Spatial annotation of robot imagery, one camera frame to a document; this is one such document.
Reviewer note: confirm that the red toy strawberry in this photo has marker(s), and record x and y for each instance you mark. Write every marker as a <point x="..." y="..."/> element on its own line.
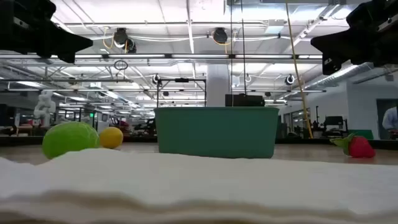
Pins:
<point x="360" y="147"/>

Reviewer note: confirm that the white folded cloth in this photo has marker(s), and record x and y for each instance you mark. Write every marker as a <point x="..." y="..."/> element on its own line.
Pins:
<point x="199" y="186"/>

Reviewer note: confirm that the black aluminium table frame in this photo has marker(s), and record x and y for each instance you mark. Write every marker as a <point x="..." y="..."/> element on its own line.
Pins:
<point x="18" y="140"/>

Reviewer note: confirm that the green toy cabbage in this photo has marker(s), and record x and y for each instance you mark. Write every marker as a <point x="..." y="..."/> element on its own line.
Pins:
<point x="70" y="140"/>

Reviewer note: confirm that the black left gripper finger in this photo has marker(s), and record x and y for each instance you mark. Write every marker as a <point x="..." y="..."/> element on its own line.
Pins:
<point x="66" y="50"/>
<point x="63" y="40"/>

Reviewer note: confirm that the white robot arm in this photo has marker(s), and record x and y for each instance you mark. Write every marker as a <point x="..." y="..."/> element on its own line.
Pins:
<point x="45" y="107"/>

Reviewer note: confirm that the person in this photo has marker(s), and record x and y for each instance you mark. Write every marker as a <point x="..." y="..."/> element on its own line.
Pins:
<point x="391" y="119"/>

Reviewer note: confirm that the white pillar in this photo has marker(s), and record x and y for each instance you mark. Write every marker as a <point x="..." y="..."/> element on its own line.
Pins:
<point x="217" y="87"/>

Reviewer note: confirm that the black metal stand frame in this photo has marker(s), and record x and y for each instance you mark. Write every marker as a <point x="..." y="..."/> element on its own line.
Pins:
<point x="182" y="80"/>

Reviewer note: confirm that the yellow toy lemon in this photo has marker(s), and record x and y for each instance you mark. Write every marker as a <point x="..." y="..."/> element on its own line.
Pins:
<point x="111" y="137"/>

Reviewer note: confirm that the green board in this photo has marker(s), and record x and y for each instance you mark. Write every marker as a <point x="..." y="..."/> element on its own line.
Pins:
<point x="360" y="134"/>

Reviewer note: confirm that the teal plastic container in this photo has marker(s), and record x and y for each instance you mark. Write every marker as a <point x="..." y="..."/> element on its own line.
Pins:
<point x="217" y="133"/>

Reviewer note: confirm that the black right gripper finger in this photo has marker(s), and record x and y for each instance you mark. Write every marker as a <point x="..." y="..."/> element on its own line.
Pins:
<point x="340" y="38"/>
<point x="339" y="51"/>

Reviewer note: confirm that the long ceiling light strip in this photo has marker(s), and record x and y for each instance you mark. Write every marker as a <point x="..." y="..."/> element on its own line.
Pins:
<point x="199" y="56"/>

